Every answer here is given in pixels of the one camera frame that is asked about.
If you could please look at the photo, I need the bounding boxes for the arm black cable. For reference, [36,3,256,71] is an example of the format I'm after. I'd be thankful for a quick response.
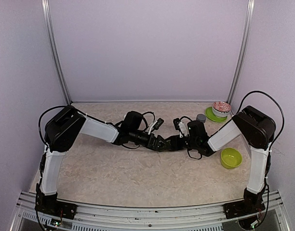
[140,112,157,132]
[238,90,285,145]

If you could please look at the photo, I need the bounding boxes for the right aluminium frame post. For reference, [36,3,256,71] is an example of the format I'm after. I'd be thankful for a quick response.
[227,0,255,104]

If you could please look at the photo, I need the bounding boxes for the left aluminium frame post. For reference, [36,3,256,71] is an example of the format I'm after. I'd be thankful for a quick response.
[41,0,72,105]

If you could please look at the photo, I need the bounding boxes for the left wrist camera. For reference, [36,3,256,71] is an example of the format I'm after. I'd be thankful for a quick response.
[153,118,164,130]

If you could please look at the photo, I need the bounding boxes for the front aluminium rail base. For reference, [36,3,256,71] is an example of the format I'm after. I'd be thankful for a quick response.
[7,191,293,231]

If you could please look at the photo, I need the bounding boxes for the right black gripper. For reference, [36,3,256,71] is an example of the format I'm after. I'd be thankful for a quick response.
[165,135,199,151]

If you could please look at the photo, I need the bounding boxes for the red patterned white bowl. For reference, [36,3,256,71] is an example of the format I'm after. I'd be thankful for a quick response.
[212,101,231,118]

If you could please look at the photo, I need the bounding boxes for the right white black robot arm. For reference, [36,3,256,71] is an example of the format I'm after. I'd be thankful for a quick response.
[166,106,276,216]

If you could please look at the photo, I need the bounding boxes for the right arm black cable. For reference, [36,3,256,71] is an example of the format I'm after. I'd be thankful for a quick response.
[238,90,285,145]

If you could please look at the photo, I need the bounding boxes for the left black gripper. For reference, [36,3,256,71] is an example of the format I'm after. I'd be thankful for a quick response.
[130,129,172,151]

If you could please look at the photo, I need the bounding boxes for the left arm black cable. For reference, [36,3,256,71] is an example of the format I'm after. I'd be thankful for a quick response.
[140,112,157,132]

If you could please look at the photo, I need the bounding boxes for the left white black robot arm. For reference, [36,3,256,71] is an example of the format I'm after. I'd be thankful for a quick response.
[35,105,170,214]

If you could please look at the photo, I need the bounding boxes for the aluminium frame post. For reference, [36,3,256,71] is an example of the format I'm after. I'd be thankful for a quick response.
[41,0,72,105]
[227,0,255,104]

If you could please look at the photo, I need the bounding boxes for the lime green bowl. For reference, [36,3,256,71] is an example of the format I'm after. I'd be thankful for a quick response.
[221,148,242,169]

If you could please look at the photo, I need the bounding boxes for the green saucer plate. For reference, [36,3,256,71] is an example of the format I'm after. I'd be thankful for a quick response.
[205,107,227,123]

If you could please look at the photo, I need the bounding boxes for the orange grey-capped supplement bottle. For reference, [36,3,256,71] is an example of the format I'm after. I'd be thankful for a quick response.
[196,114,207,123]

